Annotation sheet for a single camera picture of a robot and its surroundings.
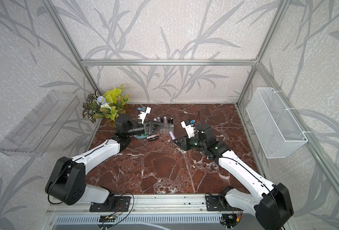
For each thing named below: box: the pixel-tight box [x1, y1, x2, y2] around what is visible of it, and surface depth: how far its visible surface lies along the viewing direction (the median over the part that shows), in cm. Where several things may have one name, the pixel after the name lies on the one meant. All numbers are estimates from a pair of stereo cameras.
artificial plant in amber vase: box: [82, 84, 131, 125], surface depth 90 cm
